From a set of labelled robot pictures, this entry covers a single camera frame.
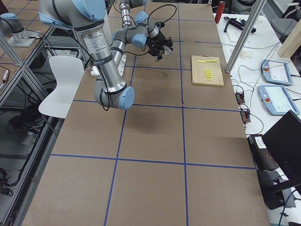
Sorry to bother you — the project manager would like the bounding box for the teach pendant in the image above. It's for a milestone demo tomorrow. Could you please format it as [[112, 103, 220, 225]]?
[[261, 59, 293, 86], [258, 85, 300, 116]]

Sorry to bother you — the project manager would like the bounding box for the aluminium frame post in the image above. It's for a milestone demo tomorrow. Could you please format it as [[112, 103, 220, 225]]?
[[225, 0, 267, 74]]

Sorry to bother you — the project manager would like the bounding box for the clear glass measuring cup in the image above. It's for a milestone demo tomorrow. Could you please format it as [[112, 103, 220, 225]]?
[[163, 45, 173, 55]]

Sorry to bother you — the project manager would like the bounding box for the black computer monitor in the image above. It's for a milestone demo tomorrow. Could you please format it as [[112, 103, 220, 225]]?
[[262, 110, 301, 179]]

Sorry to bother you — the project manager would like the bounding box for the far teach pendant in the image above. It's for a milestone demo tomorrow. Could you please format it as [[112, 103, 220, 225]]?
[[261, 59, 293, 86]]

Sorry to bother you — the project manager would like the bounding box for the white plastic chair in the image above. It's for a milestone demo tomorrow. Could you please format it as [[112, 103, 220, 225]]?
[[39, 56, 85, 118]]

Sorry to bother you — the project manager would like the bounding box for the bamboo cutting board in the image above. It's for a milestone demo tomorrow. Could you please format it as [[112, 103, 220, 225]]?
[[191, 56, 224, 87]]

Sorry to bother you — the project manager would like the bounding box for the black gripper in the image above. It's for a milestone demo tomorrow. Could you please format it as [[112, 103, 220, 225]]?
[[147, 32, 173, 62]]

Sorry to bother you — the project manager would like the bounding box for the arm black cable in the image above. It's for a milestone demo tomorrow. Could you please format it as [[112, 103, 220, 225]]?
[[141, 3, 177, 24]]

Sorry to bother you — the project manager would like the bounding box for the red bottle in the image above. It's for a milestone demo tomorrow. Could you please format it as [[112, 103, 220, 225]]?
[[214, 0, 226, 24]]

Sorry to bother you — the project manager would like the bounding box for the white crumpled tissue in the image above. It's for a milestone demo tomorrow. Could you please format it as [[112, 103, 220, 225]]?
[[240, 50, 253, 59]]

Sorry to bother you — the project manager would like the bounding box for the black tool on bench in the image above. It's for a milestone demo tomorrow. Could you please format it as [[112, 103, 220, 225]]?
[[223, 16, 246, 32]]

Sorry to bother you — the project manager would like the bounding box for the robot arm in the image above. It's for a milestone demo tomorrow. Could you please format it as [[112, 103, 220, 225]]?
[[111, 0, 165, 65], [39, 0, 173, 110]]

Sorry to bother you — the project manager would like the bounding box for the white foam block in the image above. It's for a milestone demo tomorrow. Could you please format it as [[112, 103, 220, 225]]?
[[226, 30, 239, 43]]

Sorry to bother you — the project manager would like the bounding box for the yellow plastic knife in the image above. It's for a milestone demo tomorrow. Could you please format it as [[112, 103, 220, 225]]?
[[196, 59, 218, 63]]

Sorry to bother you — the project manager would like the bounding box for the near teach pendant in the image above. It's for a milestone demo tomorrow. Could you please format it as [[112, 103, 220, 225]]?
[[258, 85, 300, 116]]

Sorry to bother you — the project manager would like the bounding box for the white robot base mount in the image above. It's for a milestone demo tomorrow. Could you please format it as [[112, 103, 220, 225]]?
[[90, 54, 127, 77]]

